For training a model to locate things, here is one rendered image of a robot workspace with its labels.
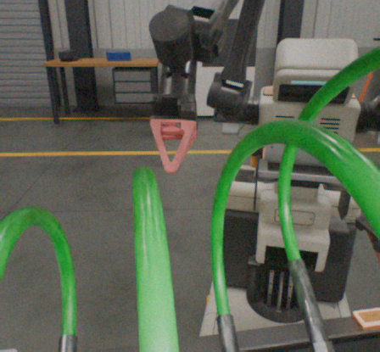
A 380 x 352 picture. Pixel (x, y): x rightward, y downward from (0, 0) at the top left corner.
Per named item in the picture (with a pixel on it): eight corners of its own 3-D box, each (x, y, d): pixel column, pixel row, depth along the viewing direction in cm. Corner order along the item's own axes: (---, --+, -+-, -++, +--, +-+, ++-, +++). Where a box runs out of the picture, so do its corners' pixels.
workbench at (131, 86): (51, 125, 523) (40, 52, 485) (65, 113, 588) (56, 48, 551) (159, 124, 528) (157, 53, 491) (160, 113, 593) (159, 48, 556)
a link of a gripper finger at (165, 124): (143, 165, 48) (151, 107, 52) (152, 182, 55) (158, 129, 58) (192, 167, 48) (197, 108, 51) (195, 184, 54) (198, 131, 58)
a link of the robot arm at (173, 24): (226, 41, 60) (181, 30, 63) (225, -17, 50) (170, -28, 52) (199, 97, 57) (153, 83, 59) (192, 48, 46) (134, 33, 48)
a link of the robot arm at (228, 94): (245, 97, 103) (228, 92, 104) (244, 80, 93) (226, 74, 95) (234, 124, 101) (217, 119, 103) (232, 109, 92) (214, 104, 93)
